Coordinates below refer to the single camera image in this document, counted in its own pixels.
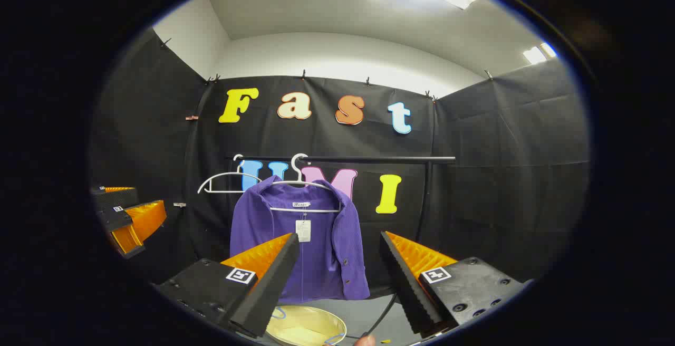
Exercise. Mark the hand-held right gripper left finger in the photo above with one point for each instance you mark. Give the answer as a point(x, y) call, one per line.
point(274, 282)

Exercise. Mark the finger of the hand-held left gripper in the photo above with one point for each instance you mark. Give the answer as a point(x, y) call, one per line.
point(113, 198)
point(117, 218)

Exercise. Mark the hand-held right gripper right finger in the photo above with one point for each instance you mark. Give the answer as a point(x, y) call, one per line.
point(406, 282)

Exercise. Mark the beige laundry hamper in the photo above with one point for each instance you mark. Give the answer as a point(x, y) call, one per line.
point(303, 327)

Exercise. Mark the purple jacket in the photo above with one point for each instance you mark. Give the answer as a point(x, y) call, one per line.
point(327, 251)

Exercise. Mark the white plastic hanger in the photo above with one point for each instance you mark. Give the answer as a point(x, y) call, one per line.
point(228, 176)
point(299, 174)

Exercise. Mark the row of black clips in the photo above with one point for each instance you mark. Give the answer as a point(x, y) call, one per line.
point(367, 80)

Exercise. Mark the small ceiling light panel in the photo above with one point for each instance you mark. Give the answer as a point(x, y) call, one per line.
point(538, 53)

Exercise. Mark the black clothes rail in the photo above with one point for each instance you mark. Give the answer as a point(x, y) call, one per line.
point(369, 160)

